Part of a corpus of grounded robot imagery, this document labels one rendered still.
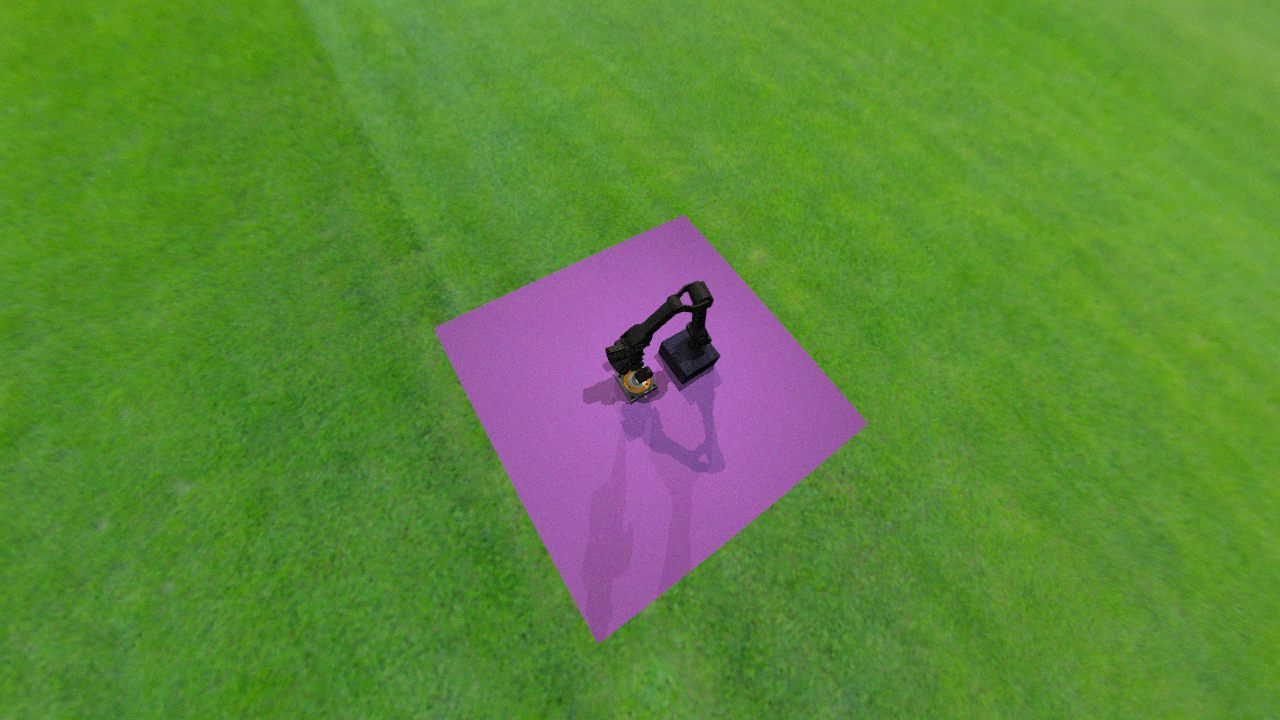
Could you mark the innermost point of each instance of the orange round plate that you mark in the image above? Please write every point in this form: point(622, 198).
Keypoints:
point(635, 388)

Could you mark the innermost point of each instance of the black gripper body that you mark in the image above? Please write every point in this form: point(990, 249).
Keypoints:
point(641, 374)

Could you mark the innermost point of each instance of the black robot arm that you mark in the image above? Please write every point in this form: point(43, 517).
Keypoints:
point(640, 335)

